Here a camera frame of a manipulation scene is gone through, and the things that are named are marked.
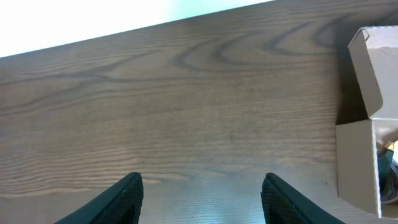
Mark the black teardrop-shaped object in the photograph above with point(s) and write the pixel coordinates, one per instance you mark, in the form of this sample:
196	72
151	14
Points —
384	161

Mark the cardboard box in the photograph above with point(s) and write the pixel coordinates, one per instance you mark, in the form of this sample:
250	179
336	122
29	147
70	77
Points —
373	52

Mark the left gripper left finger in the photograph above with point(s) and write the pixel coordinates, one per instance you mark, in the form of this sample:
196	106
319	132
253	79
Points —
119	204

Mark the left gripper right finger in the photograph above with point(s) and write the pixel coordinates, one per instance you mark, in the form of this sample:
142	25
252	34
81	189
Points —
283	204

